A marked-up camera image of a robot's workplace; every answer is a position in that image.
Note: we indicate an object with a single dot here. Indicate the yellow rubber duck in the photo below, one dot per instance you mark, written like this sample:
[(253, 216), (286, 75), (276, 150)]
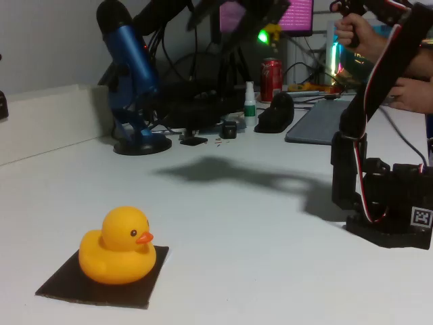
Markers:
[(115, 260)]

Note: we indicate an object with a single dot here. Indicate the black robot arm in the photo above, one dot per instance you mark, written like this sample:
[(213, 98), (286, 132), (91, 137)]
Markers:
[(389, 74)]

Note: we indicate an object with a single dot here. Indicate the black square pad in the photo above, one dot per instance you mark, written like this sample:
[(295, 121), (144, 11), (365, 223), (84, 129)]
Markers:
[(135, 294)]

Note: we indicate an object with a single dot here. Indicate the person's right hand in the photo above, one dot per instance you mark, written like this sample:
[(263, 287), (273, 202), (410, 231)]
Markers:
[(362, 37)]

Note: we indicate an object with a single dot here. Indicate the person's left hand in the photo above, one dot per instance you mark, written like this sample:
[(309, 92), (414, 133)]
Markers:
[(416, 94)]

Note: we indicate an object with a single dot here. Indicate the black computer monitor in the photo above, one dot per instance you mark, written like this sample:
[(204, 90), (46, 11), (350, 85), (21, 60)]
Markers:
[(301, 17)]

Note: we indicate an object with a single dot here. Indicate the black tripod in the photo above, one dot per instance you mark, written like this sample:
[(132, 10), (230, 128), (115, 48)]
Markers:
[(230, 78)]

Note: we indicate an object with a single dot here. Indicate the red soda can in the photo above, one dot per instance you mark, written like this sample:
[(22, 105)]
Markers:
[(270, 74)]

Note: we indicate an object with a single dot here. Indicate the white spray bottle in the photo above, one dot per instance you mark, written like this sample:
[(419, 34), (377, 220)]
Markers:
[(250, 115)]

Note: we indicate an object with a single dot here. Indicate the black computer mouse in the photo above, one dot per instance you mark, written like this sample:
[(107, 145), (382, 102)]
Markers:
[(275, 113)]

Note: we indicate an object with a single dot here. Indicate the computer case with lights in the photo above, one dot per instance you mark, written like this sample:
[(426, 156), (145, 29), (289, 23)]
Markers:
[(335, 61)]

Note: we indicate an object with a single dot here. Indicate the small black cube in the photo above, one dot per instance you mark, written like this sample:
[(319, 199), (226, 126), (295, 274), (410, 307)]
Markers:
[(228, 130)]

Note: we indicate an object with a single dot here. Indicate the blue microphone on stand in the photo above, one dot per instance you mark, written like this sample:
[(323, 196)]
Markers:
[(133, 64)]

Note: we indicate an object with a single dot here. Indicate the small black flat stand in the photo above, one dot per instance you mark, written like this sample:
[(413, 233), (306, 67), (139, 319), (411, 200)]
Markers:
[(193, 141)]

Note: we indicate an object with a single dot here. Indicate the grey flat laptop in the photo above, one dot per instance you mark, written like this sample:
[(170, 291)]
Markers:
[(318, 122)]

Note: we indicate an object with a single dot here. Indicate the white raised ledge board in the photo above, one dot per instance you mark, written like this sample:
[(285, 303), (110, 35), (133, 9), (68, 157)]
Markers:
[(50, 118)]

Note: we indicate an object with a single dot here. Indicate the black object at ledge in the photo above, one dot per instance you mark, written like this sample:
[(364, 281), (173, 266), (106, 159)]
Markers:
[(3, 105)]

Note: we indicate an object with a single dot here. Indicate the white fiducial tag sticker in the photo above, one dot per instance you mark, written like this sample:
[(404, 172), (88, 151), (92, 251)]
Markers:
[(422, 217)]

